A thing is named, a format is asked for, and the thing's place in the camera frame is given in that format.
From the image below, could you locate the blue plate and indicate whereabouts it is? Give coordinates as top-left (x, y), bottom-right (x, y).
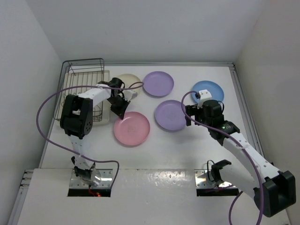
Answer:
top-left (192, 81), bottom-right (225, 102)

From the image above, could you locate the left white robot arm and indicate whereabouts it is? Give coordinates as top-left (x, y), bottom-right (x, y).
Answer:
top-left (60, 78), bottom-right (134, 187)

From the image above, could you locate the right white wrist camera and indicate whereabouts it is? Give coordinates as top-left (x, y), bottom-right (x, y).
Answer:
top-left (195, 90), bottom-right (212, 108)

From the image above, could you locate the black wire dish rack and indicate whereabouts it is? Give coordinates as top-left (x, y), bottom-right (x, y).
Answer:
top-left (54, 59), bottom-right (110, 124)

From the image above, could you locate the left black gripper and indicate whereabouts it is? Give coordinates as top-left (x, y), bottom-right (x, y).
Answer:
top-left (107, 95), bottom-right (130, 119)

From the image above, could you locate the pink plate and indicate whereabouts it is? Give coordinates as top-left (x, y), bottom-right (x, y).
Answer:
top-left (113, 112), bottom-right (150, 147)

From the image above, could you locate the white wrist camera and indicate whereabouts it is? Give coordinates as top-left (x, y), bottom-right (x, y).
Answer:
top-left (195, 90), bottom-right (212, 108)
top-left (123, 90), bottom-right (138, 101)

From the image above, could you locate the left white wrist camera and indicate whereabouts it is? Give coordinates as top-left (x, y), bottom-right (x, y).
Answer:
top-left (123, 90), bottom-right (138, 101)

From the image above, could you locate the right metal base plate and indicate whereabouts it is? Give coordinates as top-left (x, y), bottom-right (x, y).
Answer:
top-left (194, 169), bottom-right (236, 189)

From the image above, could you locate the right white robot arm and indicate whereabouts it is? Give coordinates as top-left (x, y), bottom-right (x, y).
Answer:
top-left (185, 100), bottom-right (296, 218)

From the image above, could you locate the near purple plate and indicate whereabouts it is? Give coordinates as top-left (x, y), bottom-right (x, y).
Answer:
top-left (154, 100), bottom-right (186, 131)

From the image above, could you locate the purple plate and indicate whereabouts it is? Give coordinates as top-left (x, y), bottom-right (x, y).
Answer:
top-left (154, 100), bottom-right (186, 131)
top-left (142, 71), bottom-right (174, 97)

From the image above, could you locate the far purple plate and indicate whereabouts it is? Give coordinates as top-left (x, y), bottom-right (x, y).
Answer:
top-left (142, 71), bottom-right (174, 97)

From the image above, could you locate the metal base plate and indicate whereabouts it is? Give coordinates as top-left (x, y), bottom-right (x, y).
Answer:
top-left (194, 169), bottom-right (236, 189)
top-left (69, 169), bottom-right (113, 189)

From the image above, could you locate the cream plate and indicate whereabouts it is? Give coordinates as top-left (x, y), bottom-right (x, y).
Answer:
top-left (117, 74), bottom-right (142, 95)

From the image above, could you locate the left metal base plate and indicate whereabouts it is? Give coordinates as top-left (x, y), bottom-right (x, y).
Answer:
top-left (69, 169), bottom-right (113, 189)

